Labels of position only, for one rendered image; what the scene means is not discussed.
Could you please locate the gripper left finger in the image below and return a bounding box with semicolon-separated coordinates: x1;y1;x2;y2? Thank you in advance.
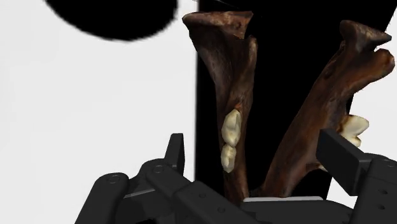
74;132;260;224

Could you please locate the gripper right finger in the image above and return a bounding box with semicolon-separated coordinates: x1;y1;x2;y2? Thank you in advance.
316;128;397;224

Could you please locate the brown jawbone with pale teeth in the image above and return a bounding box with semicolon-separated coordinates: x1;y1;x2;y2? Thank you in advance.
181;10;396;206

